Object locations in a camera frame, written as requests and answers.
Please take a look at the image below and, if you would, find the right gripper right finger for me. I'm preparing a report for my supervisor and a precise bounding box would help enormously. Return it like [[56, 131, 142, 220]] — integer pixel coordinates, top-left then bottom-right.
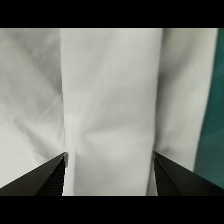
[[151, 150, 224, 197]]

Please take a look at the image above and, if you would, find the white shirt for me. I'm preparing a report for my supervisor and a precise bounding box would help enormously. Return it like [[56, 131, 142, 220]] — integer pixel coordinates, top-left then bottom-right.
[[0, 28, 220, 197]]

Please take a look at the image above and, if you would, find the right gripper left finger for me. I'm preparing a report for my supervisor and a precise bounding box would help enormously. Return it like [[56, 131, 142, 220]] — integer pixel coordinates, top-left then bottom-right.
[[0, 151, 69, 197]]

